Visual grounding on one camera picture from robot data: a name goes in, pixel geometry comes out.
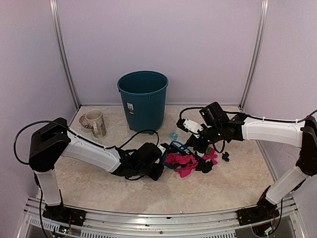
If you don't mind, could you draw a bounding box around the blue plastic dustpan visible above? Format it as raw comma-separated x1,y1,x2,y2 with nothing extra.
163,147,179,170

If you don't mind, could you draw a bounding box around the black crumpled paper scrap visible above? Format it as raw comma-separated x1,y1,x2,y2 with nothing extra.
194,152,214,174

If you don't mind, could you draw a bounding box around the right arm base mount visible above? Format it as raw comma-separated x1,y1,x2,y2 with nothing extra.
237,198,280,226

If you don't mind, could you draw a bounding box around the white ceramic mug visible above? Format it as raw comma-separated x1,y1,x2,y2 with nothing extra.
79,109,106,138

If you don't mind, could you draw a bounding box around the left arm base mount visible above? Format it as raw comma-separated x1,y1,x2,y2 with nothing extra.
43,204,87,227

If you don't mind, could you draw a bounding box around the small black paper scrap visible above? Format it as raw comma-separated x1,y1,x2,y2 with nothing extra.
222,152,230,162

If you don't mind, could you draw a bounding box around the blue hand brush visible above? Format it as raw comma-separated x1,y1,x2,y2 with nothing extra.
169,141,191,154

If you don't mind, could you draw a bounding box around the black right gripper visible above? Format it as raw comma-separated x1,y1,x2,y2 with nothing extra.
186,123,223,154

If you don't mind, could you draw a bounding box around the light blue paper scrap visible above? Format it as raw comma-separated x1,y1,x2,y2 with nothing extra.
170,132,178,141

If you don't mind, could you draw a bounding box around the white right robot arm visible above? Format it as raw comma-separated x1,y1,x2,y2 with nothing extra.
178,102,317,220

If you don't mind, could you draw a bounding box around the aluminium front rail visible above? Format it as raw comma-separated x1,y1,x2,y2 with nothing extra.
22,198,298,238

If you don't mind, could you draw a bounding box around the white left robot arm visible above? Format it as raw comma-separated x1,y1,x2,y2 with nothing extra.
29,118,166,221

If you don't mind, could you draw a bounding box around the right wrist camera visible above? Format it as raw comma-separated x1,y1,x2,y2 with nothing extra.
176,119,203,138

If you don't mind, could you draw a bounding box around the teal plastic waste bin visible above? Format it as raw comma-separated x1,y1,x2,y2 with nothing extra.
117,71,168,132

